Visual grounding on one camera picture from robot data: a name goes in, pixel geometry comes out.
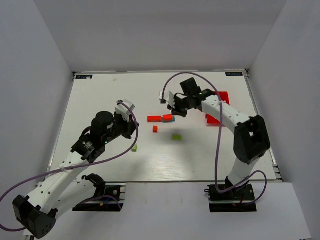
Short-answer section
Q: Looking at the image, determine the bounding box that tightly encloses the red arch block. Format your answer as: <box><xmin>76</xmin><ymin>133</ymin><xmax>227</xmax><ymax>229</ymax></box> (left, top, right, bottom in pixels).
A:
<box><xmin>147</xmin><ymin>115</ymin><xmax>162</xmax><ymax>123</ymax></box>

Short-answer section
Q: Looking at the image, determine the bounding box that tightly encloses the small red cube block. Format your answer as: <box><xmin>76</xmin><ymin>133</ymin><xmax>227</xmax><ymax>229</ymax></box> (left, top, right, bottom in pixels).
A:
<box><xmin>152</xmin><ymin>125</ymin><xmax>158</xmax><ymax>133</ymax></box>

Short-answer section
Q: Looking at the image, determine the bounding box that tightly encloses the teal long block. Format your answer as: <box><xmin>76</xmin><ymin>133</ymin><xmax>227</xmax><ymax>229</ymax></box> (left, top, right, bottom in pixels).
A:
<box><xmin>161</xmin><ymin>116</ymin><xmax>176</xmax><ymax>123</ymax></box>

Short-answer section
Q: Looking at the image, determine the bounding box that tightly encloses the red rectangular block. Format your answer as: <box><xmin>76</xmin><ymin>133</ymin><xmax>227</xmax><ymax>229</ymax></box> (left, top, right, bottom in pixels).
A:
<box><xmin>162</xmin><ymin>114</ymin><xmax>173</xmax><ymax>119</ymax></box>

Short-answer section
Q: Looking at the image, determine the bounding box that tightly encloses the green rectangular block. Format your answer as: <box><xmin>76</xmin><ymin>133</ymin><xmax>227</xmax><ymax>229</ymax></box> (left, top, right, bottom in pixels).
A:
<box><xmin>171</xmin><ymin>134</ymin><xmax>182</xmax><ymax>141</ymax></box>

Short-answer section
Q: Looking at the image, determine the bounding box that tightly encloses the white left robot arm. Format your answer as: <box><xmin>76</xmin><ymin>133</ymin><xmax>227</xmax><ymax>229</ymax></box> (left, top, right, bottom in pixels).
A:
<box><xmin>12</xmin><ymin>105</ymin><xmax>139</xmax><ymax>239</ymax></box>

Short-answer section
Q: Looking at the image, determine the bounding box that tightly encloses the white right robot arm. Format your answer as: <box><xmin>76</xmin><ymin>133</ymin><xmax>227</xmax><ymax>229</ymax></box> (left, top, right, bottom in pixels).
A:
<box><xmin>159</xmin><ymin>78</ymin><xmax>271</xmax><ymax>194</ymax></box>

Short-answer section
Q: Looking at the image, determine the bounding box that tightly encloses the small green cube block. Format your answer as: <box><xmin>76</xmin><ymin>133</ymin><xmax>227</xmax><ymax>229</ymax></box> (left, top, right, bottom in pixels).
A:
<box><xmin>131</xmin><ymin>144</ymin><xmax>138</xmax><ymax>152</ymax></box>

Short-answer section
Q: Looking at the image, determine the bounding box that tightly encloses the red plastic bin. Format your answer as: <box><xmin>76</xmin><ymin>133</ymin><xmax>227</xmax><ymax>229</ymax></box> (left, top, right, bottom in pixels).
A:
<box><xmin>204</xmin><ymin>91</ymin><xmax>230</xmax><ymax>126</ymax></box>

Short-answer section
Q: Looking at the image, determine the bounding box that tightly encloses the right blue corner label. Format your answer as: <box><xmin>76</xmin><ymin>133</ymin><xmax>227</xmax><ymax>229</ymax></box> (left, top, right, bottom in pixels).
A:
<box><xmin>225</xmin><ymin>72</ymin><xmax>243</xmax><ymax>77</ymax></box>

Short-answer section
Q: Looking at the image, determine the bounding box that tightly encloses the blue corner label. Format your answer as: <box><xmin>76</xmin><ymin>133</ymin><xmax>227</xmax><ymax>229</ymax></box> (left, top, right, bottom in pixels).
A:
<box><xmin>75</xmin><ymin>75</ymin><xmax>93</xmax><ymax>80</ymax></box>
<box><xmin>225</xmin><ymin>72</ymin><xmax>243</xmax><ymax>77</ymax></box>

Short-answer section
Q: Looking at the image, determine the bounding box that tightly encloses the left blue corner label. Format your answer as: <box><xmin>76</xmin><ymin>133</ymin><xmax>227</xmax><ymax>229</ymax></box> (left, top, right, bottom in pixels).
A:
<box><xmin>75</xmin><ymin>75</ymin><xmax>93</xmax><ymax>80</ymax></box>

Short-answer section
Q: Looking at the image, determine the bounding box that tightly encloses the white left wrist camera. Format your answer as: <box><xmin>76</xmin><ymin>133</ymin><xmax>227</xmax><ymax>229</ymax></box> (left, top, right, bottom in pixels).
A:
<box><xmin>115</xmin><ymin>99</ymin><xmax>135</xmax><ymax>123</ymax></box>

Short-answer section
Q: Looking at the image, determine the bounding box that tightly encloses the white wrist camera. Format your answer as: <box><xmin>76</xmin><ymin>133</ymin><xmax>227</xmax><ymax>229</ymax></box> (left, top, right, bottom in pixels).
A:
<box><xmin>115</xmin><ymin>99</ymin><xmax>135</xmax><ymax>123</ymax></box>
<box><xmin>159</xmin><ymin>91</ymin><xmax>175</xmax><ymax>107</ymax></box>

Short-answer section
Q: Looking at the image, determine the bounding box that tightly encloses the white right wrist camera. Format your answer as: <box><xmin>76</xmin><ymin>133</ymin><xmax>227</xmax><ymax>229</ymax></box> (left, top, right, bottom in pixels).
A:
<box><xmin>159</xmin><ymin>91</ymin><xmax>175</xmax><ymax>107</ymax></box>

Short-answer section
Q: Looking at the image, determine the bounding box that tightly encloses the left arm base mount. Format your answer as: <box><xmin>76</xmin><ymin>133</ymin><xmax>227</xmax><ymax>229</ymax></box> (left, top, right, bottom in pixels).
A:
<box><xmin>72</xmin><ymin>183</ymin><xmax>126</xmax><ymax>213</ymax></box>

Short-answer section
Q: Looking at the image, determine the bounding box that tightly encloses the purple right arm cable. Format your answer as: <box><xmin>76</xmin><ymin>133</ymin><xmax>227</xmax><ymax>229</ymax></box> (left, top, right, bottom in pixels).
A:
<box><xmin>161</xmin><ymin>72</ymin><xmax>268</xmax><ymax>206</ymax></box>

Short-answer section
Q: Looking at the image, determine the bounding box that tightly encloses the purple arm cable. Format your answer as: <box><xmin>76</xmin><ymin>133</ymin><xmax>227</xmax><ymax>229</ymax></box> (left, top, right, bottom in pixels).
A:
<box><xmin>0</xmin><ymin>99</ymin><xmax>140</xmax><ymax>232</ymax></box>
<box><xmin>161</xmin><ymin>72</ymin><xmax>268</xmax><ymax>206</ymax></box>

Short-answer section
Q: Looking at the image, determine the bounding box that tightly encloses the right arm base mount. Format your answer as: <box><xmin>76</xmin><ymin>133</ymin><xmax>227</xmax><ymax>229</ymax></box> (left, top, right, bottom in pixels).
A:
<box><xmin>204</xmin><ymin>184</ymin><xmax>257</xmax><ymax>213</ymax></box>

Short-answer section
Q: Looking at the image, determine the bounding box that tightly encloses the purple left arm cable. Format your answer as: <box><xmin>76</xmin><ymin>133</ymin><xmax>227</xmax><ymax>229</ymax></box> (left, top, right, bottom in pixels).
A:
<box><xmin>0</xmin><ymin>99</ymin><xmax>140</xmax><ymax>232</ymax></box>

